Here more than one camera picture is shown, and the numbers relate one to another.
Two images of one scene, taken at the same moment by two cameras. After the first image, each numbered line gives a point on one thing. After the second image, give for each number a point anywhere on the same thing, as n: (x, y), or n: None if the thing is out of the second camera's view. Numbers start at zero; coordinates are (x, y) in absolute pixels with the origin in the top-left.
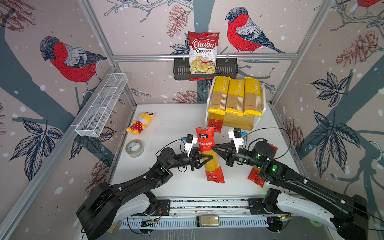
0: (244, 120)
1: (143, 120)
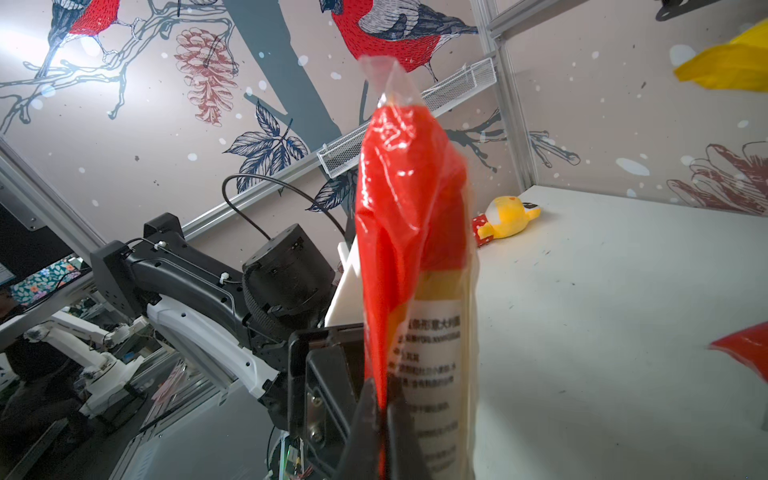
0: None
1: (505, 217)
